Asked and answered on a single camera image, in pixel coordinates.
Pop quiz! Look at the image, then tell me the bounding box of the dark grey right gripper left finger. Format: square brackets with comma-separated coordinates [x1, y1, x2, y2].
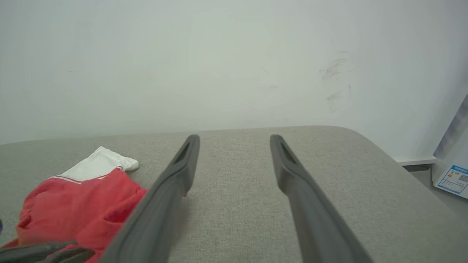
[98, 134, 201, 263]

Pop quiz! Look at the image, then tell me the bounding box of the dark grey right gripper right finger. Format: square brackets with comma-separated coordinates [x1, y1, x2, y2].
[269, 134, 374, 263]

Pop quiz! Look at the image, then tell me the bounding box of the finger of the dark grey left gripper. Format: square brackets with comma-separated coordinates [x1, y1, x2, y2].
[37, 248, 95, 263]
[0, 241, 78, 261]

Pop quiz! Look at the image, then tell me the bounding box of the red garment with white trim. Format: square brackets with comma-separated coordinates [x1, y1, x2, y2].
[0, 146, 188, 263]

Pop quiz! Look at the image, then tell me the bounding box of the white appliance with energy label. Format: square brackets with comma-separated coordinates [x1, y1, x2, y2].
[431, 94, 468, 199]

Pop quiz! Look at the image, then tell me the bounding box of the white wall ledge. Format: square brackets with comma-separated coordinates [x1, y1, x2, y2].
[395, 156, 438, 167]

